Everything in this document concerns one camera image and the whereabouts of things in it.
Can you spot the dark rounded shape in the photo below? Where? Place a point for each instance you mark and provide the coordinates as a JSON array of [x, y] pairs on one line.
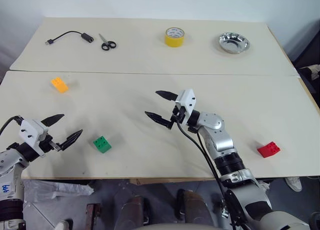
[[135, 210], [195, 207]]

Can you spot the clear plastic bag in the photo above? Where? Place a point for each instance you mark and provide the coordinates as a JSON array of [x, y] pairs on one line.
[[55, 190]]

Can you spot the red toy brick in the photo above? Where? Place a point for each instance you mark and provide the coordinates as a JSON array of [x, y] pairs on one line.
[[268, 150]]

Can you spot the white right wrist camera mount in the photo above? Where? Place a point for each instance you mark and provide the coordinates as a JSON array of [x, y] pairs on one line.
[[186, 100]]

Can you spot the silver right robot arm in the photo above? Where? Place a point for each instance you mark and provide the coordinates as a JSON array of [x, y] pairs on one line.
[[215, 122]]

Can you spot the black chair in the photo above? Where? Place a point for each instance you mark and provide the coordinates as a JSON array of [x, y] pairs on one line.
[[308, 48]]

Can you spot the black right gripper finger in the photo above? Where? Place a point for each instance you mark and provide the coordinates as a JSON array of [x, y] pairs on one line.
[[167, 95], [158, 119]]

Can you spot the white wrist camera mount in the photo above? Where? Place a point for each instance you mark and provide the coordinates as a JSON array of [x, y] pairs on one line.
[[31, 131], [186, 100]]

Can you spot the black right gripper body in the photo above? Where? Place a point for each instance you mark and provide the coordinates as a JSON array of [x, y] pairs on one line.
[[179, 115]]

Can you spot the white shoe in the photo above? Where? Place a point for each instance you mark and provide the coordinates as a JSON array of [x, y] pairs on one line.
[[63, 225], [294, 183]]

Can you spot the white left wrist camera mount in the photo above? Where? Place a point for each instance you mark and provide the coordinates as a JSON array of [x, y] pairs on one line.
[[31, 131]]

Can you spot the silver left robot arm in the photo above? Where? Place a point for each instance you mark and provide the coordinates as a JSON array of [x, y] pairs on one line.
[[10, 165]]

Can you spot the green toy brick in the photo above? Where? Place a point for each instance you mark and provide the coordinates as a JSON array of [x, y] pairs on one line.
[[102, 144]]

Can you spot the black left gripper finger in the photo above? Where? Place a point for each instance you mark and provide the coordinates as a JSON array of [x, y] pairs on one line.
[[52, 119], [71, 140]]

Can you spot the yellow tape roll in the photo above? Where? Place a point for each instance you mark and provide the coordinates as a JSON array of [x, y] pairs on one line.
[[174, 40]]

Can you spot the orange toy brick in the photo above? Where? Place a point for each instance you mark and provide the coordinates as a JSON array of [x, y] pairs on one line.
[[60, 84]]

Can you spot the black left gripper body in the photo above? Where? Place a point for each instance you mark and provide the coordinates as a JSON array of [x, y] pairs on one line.
[[46, 145]]

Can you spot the stainless steel bowl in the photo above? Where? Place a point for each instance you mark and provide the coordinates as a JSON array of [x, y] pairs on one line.
[[233, 43]]

